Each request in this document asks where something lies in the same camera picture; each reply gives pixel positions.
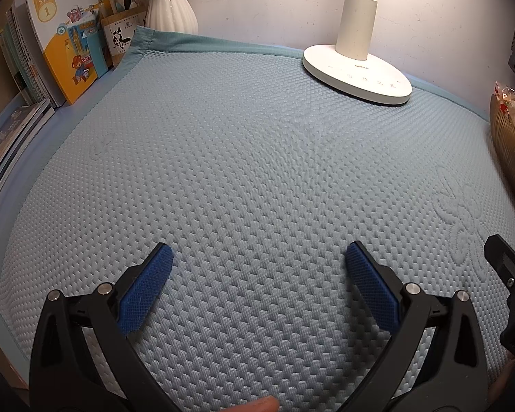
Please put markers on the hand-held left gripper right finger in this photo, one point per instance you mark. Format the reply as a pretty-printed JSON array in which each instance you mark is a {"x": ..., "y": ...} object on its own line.
[{"x": 369, "y": 287}]

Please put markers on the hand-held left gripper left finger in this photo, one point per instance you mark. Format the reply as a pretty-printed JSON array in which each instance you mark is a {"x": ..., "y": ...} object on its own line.
[{"x": 148, "y": 283}]

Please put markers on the amber glass bowl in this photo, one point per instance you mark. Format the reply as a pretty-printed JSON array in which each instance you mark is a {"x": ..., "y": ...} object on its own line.
[{"x": 510, "y": 158}]

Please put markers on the person's left hand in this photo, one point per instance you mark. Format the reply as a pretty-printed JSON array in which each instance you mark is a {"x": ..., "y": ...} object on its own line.
[{"x": 255, "y": 405}]

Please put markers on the light blue textured mat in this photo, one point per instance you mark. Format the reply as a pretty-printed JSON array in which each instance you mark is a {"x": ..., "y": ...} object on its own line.
[{"x": 257, "y": 171}]

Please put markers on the stack of flat-lying books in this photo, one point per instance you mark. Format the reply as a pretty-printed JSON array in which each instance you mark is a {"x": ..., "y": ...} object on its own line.
[{"x": 4, "y": 146}]

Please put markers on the small blue book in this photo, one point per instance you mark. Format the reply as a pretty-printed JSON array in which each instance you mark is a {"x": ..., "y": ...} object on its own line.
[{"x": 96, "y": 47}]

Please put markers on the yellow textbook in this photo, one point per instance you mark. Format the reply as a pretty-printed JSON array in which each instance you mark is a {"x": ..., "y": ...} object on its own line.
[{"x": 55, "y": 51}]

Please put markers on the row of upright books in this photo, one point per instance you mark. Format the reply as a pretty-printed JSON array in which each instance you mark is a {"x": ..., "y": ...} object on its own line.
[{"x": 21, "y": 60}]

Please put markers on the white desk lamp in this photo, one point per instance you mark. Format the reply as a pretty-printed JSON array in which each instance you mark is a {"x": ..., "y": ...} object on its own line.
[{"x": 356, "y": 30}]

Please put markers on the white ribbed vase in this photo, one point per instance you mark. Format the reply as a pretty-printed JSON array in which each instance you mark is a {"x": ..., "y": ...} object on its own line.
[{"x": 169, "y": 8}]

